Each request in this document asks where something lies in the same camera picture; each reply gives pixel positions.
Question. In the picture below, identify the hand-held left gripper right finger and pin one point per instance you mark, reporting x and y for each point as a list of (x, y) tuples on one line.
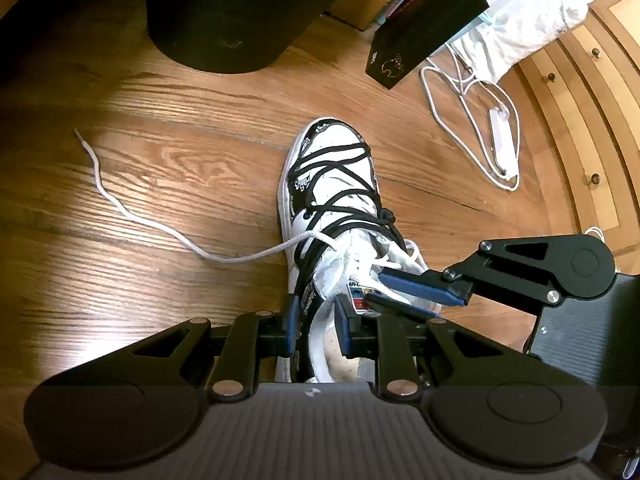
[(345, 330)]

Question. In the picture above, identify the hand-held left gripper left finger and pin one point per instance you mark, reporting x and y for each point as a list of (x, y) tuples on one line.
[(289, 325)]

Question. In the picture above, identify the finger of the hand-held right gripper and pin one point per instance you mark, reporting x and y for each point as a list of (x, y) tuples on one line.
[(415, 285), (400, 308)]

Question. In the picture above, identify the white shoelace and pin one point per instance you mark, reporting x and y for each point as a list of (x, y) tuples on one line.
[(319, 350)]

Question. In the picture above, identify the white and black sneaker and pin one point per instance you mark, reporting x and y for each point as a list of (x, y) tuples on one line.
[(325, 160)]

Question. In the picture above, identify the white power strip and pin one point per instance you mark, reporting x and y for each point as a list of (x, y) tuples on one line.
[(502, 145)]

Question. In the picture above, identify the wooden dresser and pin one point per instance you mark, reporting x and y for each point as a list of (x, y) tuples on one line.
[(590, 110)]

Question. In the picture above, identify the white plastic bag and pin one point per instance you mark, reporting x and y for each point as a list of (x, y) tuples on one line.
[(525, 20)]

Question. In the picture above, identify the black trash bin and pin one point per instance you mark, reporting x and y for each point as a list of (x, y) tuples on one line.
[(225, 20)]

